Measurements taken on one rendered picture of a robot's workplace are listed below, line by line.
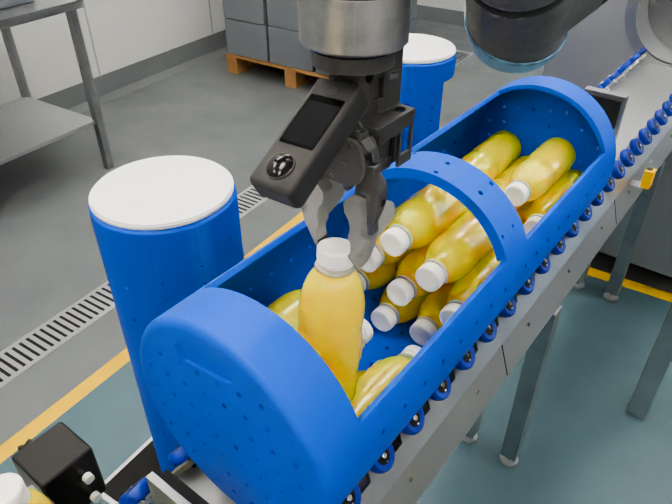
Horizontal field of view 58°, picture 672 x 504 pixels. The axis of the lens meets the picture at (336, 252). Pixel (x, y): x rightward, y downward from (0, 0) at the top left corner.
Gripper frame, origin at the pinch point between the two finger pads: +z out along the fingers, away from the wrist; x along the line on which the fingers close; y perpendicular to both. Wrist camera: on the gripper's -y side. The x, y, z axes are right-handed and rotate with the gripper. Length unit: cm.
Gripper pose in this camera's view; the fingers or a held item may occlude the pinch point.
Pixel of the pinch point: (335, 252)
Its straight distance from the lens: 61.0
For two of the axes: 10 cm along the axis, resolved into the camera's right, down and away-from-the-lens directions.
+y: 6.1, -4.6, 6.4
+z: -0.1, 8.1, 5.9
